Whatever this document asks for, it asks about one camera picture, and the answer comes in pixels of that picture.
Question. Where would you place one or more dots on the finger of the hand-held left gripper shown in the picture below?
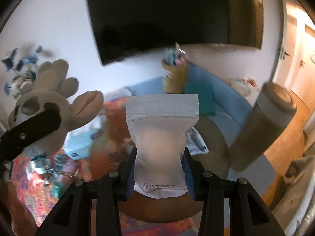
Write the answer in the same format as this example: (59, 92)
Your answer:
(32, 127)

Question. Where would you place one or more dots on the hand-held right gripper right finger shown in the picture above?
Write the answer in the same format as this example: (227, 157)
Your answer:
(190, 182)

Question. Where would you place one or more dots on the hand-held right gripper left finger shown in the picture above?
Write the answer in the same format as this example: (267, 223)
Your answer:
(130, 189)

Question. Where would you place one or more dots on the gold ribbed bowl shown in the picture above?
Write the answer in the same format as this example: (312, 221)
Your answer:
(214, 152)

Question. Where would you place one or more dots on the beige plush rabbit toy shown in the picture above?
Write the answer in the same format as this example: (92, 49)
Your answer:
(49, 83)

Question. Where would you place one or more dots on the white zip pouch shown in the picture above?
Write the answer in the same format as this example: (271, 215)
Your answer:
(160, 140)

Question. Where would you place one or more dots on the blue tissue pack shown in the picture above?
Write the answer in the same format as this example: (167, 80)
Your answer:
(83, 145)

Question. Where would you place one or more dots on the blue white artificial flowers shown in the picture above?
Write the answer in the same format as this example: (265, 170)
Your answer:
(9, 62)

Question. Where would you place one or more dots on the floral tablecloth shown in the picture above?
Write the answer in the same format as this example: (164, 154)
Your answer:
(29, 196)

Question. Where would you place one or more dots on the teal cloth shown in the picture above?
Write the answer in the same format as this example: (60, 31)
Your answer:
(204, 98)

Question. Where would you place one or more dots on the grey cylindrical flask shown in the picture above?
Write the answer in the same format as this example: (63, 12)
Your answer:
(260, 127)

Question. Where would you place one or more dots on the cardboard pen holder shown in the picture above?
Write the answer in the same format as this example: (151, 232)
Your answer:
(174, 78)

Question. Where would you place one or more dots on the white dish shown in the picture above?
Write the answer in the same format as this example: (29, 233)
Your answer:
(240, 86)

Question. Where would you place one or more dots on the white door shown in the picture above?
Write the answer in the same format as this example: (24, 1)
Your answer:
(295, 61)

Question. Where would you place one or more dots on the black wall monitor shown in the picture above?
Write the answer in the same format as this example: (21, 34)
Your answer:
(160, 17)

